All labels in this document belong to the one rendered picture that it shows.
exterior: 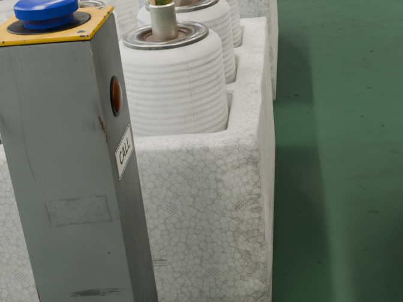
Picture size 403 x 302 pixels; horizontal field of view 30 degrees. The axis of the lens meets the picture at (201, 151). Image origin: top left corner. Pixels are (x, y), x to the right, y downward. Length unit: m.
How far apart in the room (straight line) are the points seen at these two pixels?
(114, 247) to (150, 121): 0.16
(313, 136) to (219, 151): 0.45
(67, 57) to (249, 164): 0.21
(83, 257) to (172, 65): 0.19
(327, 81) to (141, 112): 0.65
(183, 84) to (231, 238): 0.14
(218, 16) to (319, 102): 0.46
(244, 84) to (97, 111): 0.29
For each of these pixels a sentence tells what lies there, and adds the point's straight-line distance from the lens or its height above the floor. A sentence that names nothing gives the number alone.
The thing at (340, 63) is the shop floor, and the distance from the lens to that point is 1.34.
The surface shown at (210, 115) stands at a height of 0.19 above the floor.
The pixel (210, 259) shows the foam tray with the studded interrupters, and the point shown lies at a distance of 0.66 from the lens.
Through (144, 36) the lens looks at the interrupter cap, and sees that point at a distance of 0.67.
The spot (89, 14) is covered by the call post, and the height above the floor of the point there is 0.31.
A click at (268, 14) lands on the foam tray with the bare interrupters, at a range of 1.14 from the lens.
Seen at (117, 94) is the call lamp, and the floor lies 0.26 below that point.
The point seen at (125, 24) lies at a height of 0.21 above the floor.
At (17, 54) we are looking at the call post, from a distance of 0.47.
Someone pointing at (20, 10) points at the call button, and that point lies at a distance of 0.48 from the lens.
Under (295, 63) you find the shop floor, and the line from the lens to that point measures 1.35.
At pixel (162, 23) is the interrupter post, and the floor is 0.27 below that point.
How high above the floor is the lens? 0.43
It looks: 24 degrees down
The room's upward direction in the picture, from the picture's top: 6 degrees counter-clockwise
